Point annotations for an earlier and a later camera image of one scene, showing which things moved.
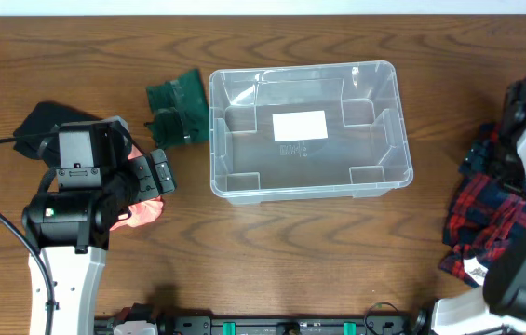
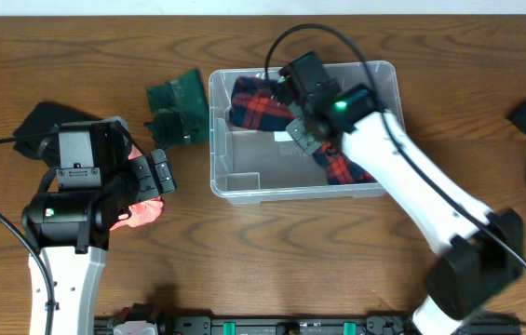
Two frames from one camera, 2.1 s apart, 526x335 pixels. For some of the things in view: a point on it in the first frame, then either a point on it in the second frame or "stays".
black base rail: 273,324 stays
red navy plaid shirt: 488,210 -> 256,107
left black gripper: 147,187 stays
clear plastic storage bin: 307,131 stays
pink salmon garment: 141,212 stays
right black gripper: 476,158 -> 298,128
